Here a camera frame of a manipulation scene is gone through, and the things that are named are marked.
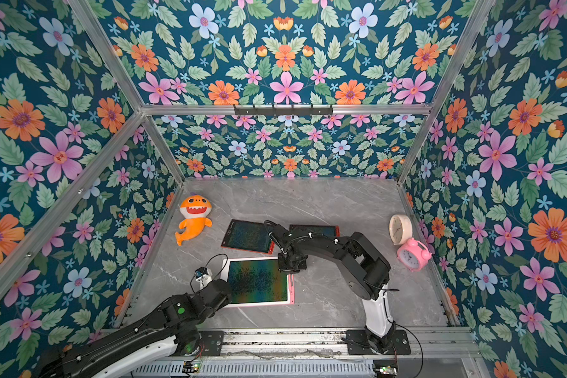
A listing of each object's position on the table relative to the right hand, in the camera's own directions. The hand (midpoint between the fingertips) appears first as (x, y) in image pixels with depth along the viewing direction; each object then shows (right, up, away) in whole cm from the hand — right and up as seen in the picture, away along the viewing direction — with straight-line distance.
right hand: (290, 267), depth 90 cm
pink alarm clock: (+45, +6, -7) cm, 46 cm away
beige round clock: (+43, +15, -1) cm, 45 cm away
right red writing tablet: (+16, +13, +11) cm, 24 cm away
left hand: (-19, -7, -7) cm, 22 cm away
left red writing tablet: (-18, +11, +9) cm, 23 cm away
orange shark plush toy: (-41, +22, +8) cm, 47 cm away
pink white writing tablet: (-12, -4, -3) cm, 13 cm away
